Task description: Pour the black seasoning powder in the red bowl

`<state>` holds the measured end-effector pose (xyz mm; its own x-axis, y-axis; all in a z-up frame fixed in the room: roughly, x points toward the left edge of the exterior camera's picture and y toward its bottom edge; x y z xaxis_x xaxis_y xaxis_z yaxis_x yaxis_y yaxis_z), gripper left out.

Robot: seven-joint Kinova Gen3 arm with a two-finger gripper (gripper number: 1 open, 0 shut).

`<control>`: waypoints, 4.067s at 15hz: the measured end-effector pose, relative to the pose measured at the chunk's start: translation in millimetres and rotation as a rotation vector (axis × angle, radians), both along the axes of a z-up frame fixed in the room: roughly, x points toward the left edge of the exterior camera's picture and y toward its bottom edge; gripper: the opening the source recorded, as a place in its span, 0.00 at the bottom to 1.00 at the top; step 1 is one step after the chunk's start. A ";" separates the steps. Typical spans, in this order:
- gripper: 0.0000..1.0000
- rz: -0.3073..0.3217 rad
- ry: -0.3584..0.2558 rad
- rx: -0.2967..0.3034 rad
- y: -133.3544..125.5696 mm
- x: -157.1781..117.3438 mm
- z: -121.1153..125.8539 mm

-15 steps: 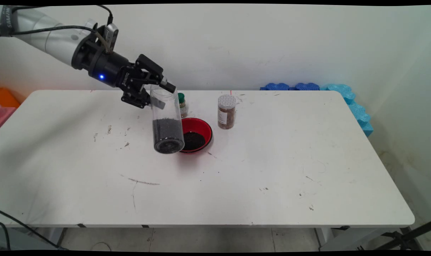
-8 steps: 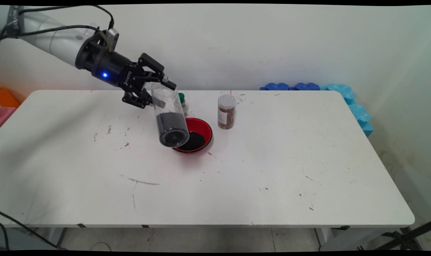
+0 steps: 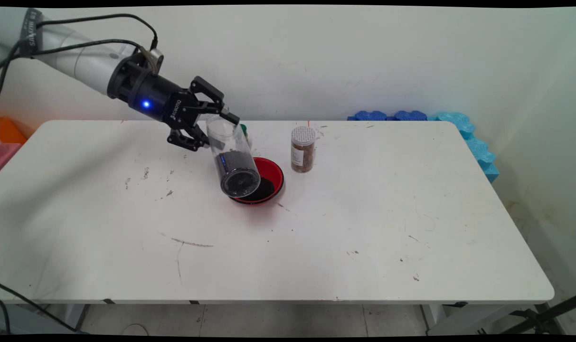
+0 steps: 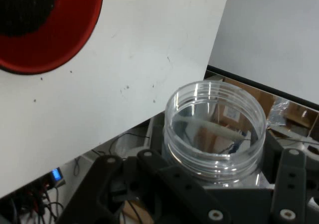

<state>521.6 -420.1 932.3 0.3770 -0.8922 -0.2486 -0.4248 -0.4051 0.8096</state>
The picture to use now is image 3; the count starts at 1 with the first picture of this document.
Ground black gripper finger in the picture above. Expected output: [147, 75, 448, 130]
[189, 76, 241, 125]
[167, 123, 211, 152]

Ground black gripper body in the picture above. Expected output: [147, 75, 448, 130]
[106, 57, 208, 129]

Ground clear jar with black powder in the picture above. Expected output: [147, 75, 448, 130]
[206, 114, 261, 199]

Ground small green-capped spice bottle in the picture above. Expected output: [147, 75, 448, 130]
[239, 123, 253, 152]

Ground red bowl with black powder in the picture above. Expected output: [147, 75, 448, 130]
[228, 157, 285, 205]

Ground white-lidded brown spice jar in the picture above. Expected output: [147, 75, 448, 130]
[290, 126, 316, 173]

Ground orange object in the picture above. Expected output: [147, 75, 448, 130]
[0, 116, 28, 145]

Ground grey table leg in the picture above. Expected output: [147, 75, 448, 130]
[0, 304, 86, 335]

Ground light blue foam mat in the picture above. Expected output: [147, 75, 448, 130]
[428, 112, 500, 183]

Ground black stand bar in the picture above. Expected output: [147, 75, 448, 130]
[499, 294, 576, 335]

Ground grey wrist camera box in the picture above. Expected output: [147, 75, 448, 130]
[148, 47, 165, 74]

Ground black camera cable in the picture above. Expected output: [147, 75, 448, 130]
[35, 13, 159, 50]

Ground grey velcro arm strap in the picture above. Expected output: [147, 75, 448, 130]
[22, 9, 44, 55]

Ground black floor cable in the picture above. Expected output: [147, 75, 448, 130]
[0, 283, 89, 335]

